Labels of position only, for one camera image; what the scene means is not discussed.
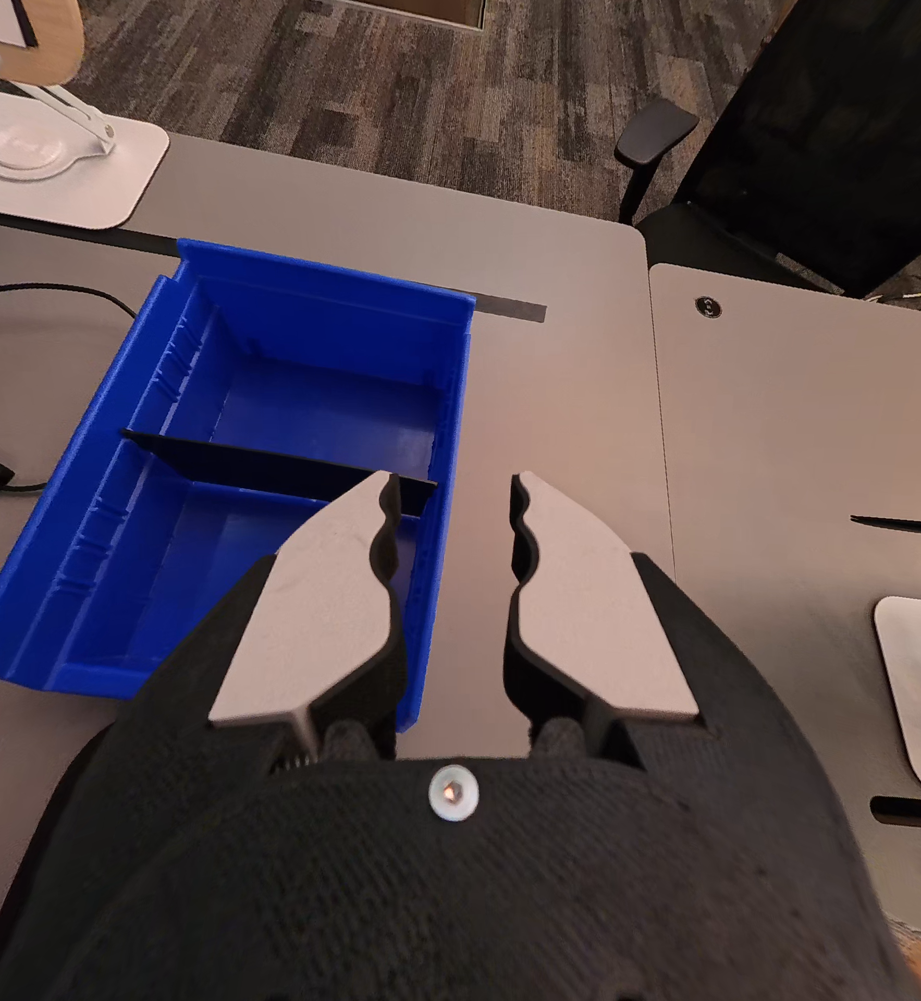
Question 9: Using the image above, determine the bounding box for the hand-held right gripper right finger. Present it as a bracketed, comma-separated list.
[501, 471, 701, 753]

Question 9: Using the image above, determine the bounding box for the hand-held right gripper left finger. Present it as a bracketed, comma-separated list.
[207, 470, 410, 758]

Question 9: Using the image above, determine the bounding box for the blue plastic bin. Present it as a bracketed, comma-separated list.
[0, 238, 478, 734]

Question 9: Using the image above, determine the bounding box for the black usb cable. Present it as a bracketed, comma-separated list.
[0, 284, 141, 322]

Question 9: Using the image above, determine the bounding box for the black bin divider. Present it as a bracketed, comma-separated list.
[120, 429, 439, 519]

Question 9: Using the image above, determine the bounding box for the white stand base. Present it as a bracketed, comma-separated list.
[0, 86, 170, 231]
[873, 596, 921, 800]

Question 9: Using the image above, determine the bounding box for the black mesh office chair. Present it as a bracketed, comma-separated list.
[615, 0, 921, 298]

